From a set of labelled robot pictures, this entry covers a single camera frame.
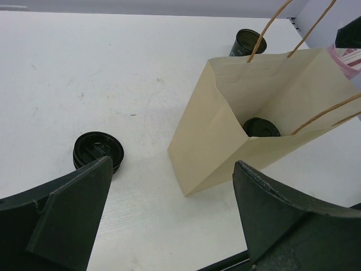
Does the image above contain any pink cylindrical utensil holder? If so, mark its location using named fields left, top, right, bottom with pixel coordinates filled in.
left=327, top=44, right=360, bottom=80

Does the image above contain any aluminium frame rail right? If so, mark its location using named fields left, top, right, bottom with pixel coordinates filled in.
left=288, top=18, right=303, bottom=37

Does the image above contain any black cup lid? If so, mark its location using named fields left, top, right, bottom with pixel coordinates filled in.
left=243, top=117, right=281, bottom=137

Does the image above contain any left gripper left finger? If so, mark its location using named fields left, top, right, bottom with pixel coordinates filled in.
left=1, top=156, right=113, bottom=270

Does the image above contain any beige paper bag with handles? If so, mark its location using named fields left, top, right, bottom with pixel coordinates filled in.
left=167, top=0, right=361, bottom=198

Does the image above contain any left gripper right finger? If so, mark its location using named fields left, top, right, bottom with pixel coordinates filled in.
left=232, top=161, right=360, bottom=270

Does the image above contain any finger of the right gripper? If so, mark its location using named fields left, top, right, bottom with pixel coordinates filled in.
left=335, top=16, right=361, bottom=49

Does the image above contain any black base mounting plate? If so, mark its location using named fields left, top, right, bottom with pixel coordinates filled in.
left=199, top=251, right=252, bottom=271

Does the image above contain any stack of black cup lids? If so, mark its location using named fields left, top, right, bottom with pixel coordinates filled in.
left=73, top=132, right=125, bottom=173

